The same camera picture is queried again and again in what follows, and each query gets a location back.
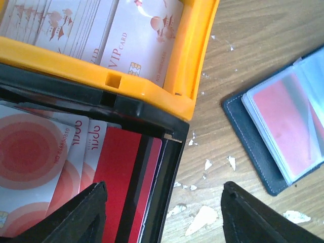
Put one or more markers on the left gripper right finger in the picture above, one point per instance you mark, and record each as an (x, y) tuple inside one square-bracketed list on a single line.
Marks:
[(247, 219)]

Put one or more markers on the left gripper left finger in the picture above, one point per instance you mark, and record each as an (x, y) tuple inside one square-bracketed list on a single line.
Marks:
[(82, 219)]

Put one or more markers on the black bin with red cards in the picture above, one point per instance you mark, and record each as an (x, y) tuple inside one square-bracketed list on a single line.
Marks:
[(133, 115)]

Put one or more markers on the navy blue card holder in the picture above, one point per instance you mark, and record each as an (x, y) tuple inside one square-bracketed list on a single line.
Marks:
[(250, 128)]

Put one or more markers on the red white card stack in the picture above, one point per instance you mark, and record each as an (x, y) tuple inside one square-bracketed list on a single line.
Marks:
[(48, 157)]

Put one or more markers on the orange bin with cards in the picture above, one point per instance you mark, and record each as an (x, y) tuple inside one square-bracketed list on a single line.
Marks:
[(178, 94)]

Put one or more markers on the white vip card stack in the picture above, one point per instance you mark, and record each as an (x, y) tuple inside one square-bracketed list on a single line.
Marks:
[(133, 37)]

